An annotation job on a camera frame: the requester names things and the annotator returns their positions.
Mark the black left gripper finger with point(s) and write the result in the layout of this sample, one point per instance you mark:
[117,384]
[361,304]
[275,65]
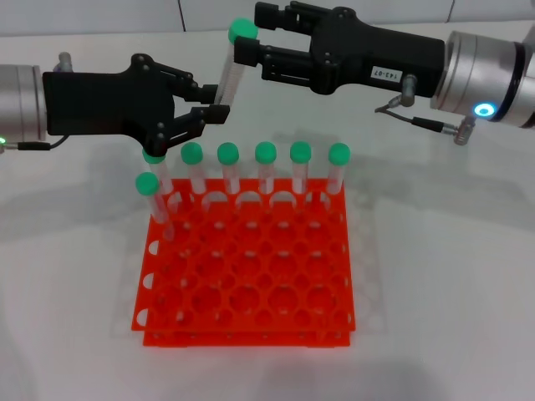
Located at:
[205,94]
[217,114]

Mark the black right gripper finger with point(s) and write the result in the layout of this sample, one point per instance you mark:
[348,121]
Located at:
[247,51]
[269,16]

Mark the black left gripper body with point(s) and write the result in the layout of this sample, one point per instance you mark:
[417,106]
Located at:
[104,102]

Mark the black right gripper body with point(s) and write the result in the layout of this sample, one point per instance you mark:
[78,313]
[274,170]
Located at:
[368,54]

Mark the green capped clear test tube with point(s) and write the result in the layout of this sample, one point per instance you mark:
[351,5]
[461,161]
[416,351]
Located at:
[192,153]
[243,29]
[228,153]
[147,184]
[266,152]
[301,152]
[339,154]
[152,158]

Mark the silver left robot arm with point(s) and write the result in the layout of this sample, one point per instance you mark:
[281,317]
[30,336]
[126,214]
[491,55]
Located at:
[21,100]

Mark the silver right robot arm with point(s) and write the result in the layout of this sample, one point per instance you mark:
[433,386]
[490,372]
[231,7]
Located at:
[472,71]

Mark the orange plastic test tube rack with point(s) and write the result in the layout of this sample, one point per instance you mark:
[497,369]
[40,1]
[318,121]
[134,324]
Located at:
[251,267]

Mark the left wrist silver plug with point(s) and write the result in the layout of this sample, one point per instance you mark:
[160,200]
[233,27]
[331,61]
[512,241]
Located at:
[64,62]

